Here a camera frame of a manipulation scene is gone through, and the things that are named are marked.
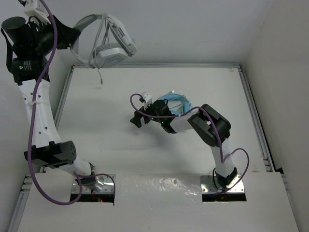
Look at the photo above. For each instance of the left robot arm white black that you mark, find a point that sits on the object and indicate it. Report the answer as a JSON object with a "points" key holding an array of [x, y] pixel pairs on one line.
{"points": [[28, 42]]}

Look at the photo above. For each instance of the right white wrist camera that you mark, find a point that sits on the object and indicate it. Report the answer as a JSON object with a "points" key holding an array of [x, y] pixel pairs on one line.
{"points": [[146, 99]]}

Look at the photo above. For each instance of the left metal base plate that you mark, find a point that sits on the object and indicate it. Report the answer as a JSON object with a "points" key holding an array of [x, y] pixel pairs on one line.
{"points": [[103, 185]]}

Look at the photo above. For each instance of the light blue headphones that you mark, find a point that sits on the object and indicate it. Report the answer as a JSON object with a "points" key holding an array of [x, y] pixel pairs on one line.
{"points": [[178, 104]]}

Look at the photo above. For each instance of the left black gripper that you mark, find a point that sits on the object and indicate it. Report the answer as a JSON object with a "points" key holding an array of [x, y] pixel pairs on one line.
{"points": [[65, 36]]}

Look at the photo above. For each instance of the grey white headphones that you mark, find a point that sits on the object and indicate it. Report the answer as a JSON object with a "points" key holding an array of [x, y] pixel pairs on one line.
{"points": [[112, 43]]}

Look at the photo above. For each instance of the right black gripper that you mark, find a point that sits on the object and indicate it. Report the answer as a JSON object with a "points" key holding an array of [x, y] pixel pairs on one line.
{"points": [[137, 119]]}

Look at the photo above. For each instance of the metal base plate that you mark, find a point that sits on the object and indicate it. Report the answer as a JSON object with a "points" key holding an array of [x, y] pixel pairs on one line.
{"points": [[209, 185], [103, 185]]}

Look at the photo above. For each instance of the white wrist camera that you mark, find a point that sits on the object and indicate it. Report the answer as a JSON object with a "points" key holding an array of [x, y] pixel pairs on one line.
{"points": [[146, 99], [35, 10]]}

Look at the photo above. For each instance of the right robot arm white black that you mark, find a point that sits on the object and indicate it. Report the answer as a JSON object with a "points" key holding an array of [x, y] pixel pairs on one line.
{"points": [[211, 127]]}

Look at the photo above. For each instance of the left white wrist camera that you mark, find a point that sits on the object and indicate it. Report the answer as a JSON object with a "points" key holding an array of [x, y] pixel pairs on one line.
{"points": [[35, 10]]}

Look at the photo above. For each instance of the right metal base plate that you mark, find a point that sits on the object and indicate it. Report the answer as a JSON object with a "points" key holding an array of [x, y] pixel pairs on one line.
{"points": [[209, 185]]}

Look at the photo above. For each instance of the aluminium table frame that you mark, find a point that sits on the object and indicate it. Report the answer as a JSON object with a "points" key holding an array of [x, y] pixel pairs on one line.
{"points": [[157, 174]]}

